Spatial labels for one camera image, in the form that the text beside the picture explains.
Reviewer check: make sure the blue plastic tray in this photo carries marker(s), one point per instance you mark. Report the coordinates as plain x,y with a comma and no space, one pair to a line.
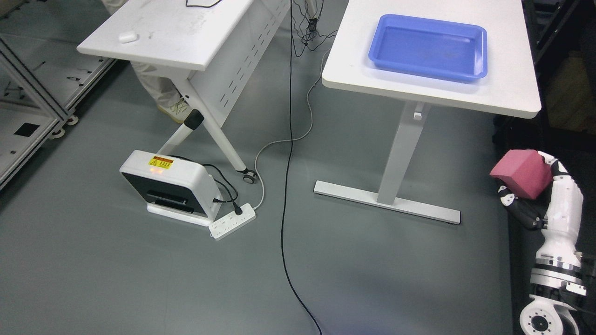
430,48

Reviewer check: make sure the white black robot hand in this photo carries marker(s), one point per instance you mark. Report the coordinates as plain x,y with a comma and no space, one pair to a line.
556,212

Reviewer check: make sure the pink foam block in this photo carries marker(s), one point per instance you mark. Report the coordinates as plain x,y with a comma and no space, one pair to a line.
524,172

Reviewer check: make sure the person leg and shoe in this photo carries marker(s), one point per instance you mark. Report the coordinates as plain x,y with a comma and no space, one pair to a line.
168,100

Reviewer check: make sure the aluminium frame rack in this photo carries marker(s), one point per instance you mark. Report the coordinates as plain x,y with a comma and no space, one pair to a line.
43,77

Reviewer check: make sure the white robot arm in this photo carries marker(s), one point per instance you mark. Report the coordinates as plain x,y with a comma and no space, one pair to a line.
556,290

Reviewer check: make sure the white multi-socket power strip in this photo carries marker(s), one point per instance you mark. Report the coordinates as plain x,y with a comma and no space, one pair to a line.
229,223

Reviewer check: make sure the white folding table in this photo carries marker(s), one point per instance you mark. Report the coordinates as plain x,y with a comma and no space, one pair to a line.
207,48

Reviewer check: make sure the white standing desk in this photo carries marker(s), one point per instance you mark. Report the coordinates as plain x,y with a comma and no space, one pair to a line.
509,89

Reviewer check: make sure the white box device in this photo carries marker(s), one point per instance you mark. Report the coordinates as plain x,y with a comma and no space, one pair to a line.
173,187

